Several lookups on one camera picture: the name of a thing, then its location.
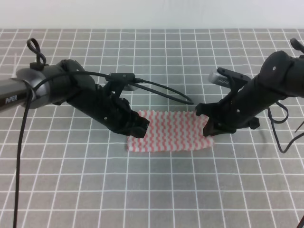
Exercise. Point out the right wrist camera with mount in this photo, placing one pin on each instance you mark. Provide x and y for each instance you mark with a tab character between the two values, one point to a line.
228	79

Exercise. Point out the pink white wavy towel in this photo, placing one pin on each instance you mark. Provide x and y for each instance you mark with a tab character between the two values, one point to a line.
171	132

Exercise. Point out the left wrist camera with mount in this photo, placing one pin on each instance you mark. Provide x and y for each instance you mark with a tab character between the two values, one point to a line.
118	82

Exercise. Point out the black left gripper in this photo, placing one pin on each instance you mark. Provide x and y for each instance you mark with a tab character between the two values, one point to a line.
111	111

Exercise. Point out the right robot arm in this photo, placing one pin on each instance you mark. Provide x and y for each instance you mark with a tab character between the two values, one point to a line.
280	76

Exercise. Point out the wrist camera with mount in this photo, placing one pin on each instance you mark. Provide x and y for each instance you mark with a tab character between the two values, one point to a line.
118	82
228	79

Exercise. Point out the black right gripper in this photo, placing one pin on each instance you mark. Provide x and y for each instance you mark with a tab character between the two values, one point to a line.
235	111

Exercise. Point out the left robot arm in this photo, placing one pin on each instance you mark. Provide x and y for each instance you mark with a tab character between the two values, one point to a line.
49	84

